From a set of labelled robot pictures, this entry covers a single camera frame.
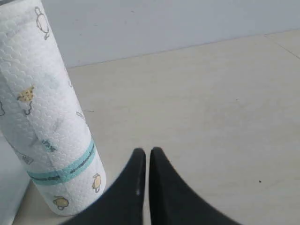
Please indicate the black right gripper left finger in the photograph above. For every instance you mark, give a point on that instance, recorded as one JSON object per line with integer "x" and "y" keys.
{"x": 122, "y": 203}

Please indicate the printed white paper towel roll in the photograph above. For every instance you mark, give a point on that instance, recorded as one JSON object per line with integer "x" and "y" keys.
{"x": 40, "y": 115}

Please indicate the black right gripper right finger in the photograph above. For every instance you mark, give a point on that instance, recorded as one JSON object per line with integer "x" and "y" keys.
{"x": 173, "y": 202}

